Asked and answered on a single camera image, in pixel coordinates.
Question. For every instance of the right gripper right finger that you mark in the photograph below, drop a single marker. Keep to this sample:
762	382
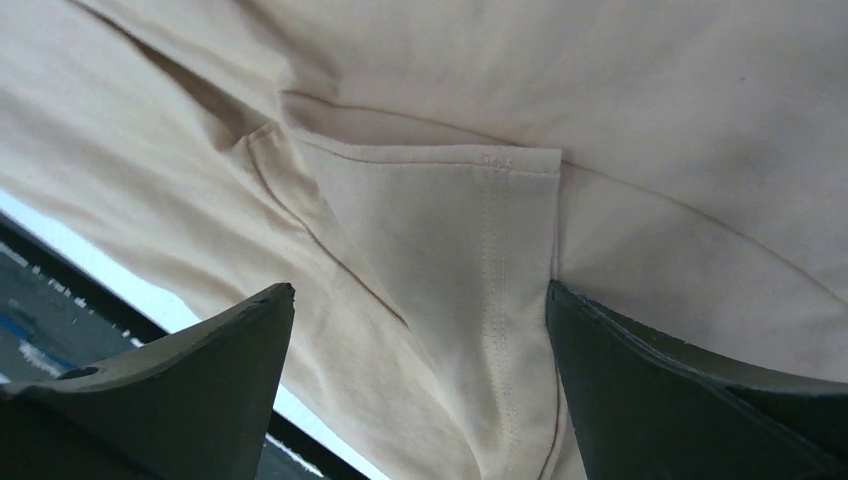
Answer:
646	405

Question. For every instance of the beige t-shirt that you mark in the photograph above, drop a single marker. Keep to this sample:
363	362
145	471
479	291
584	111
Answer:
420	171

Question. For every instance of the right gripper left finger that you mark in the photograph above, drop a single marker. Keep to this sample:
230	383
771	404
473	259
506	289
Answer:
195	404

